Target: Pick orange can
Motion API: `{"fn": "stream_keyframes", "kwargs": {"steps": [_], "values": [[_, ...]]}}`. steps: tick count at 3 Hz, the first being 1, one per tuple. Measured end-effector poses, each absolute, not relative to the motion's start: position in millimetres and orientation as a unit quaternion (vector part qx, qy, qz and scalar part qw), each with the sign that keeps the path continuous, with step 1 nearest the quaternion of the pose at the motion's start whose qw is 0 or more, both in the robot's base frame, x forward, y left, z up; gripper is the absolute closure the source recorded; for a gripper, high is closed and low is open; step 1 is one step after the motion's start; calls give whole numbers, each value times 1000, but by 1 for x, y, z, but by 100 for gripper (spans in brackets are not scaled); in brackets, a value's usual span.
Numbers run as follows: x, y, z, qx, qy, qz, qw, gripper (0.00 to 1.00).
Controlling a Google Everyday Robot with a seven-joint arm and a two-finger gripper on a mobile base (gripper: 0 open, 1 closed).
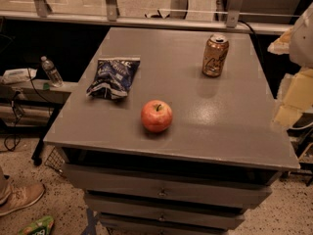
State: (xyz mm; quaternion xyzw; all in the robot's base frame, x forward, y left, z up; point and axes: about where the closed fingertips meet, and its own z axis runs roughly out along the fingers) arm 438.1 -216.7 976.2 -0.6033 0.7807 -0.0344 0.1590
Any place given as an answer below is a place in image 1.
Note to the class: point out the tan sneaker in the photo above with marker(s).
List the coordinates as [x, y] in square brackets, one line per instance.
[13, 199]

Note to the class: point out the clear plastic water bottle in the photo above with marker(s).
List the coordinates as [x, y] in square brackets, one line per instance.
[51, 71]

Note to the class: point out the red apple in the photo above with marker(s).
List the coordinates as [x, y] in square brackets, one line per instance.
[156, 116]

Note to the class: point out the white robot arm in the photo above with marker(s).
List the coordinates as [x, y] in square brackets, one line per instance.
[301, 45]

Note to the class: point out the metal window railing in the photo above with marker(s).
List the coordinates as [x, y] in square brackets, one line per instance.
[173, 14]

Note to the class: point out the wire mesh basket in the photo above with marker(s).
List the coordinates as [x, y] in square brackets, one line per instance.
[55, 161]

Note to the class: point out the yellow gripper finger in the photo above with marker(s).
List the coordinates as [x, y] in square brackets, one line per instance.
[295, 96]
[282, 44]

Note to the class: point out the green snack package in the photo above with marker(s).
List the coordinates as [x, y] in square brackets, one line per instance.
[42, 226]

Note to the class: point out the white cloth on bench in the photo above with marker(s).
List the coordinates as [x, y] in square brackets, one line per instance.
[18, 75]

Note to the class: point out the orange soda can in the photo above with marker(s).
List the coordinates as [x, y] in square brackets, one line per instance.
[215, 53]

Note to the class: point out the grey drawer cabinet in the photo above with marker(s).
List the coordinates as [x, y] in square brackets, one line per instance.
[217, 159]

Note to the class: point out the low side bench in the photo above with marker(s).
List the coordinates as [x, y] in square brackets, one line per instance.
[33, 94]

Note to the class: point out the blue chip bag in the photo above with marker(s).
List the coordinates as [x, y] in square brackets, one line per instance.
[113, 78]

